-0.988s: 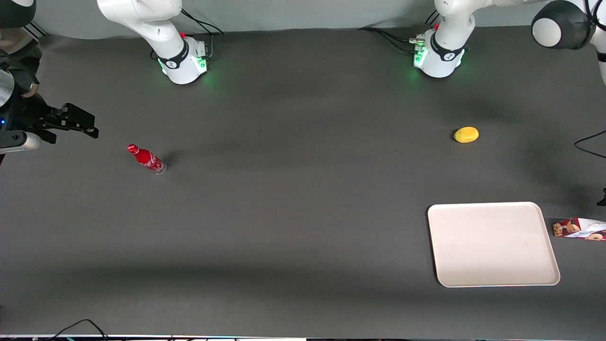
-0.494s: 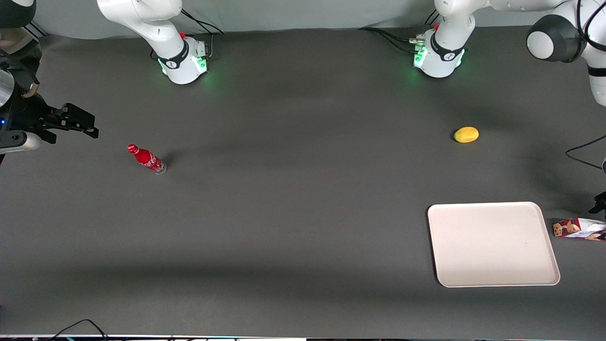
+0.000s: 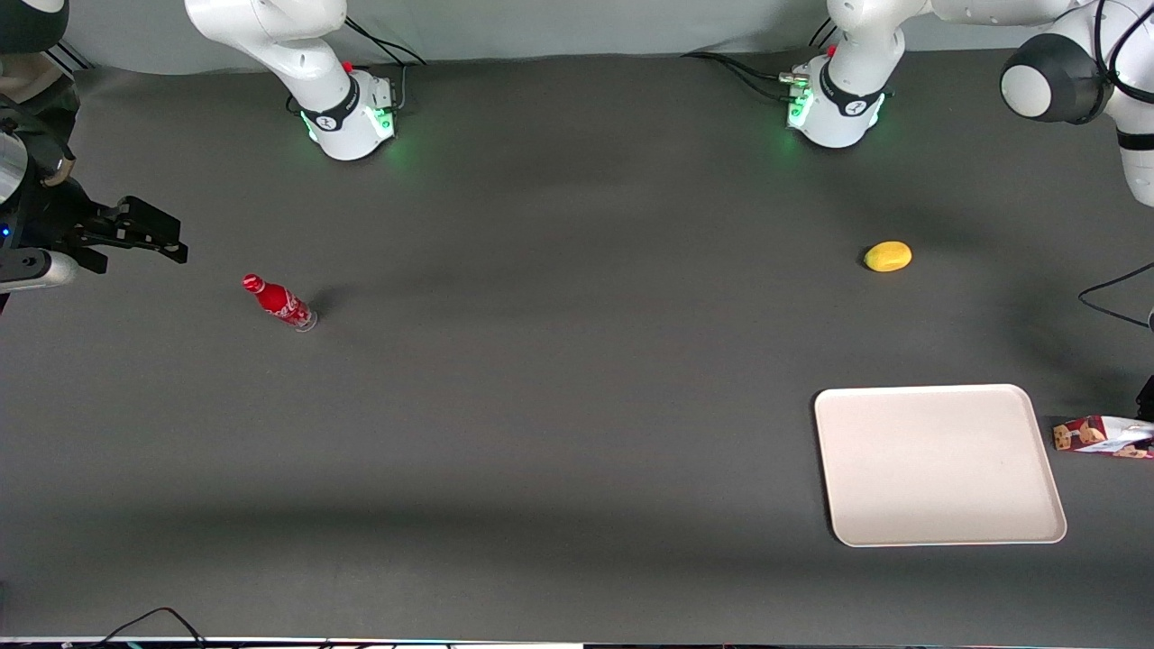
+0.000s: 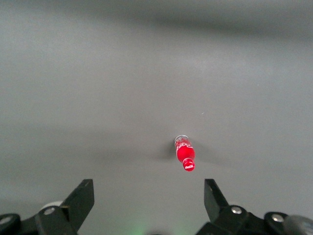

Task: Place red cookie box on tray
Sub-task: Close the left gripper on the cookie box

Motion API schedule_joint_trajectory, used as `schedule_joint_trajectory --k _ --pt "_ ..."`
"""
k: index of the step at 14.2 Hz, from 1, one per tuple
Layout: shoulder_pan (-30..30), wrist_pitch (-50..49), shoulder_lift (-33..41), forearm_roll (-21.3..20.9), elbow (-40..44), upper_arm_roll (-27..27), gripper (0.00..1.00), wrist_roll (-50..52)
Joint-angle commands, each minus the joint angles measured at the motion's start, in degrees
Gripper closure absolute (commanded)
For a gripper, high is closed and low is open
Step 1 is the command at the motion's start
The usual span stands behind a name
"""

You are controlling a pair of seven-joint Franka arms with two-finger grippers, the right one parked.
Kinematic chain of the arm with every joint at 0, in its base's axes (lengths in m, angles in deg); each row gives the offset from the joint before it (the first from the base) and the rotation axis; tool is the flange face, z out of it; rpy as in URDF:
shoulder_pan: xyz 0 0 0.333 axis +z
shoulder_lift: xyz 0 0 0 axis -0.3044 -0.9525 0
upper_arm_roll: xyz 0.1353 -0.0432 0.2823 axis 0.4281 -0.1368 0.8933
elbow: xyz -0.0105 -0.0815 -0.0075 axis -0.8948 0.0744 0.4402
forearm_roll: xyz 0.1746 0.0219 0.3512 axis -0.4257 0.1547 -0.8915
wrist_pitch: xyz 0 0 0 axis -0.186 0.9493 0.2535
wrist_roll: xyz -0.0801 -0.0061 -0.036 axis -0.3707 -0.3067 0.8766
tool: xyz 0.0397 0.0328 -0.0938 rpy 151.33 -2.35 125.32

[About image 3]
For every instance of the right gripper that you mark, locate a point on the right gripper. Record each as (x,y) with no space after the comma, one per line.
(56,219)

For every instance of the red cookie box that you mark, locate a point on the red cookie box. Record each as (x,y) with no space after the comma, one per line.
(1095,435)

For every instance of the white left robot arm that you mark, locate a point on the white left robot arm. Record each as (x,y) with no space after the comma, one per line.
(1055,81)

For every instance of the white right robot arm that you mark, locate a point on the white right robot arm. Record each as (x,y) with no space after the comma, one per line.
(297,45)

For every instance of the white plastic tray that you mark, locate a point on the white plastic tray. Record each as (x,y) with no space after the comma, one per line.
(938,464)

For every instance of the red cola bottle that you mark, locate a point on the red cola bottle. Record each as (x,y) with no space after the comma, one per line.
(278,302)

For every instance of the yellow lemon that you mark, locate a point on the yellow lemon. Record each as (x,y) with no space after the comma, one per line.
(888,257)

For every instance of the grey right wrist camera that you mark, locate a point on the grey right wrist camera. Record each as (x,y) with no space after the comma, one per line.
(36,269)

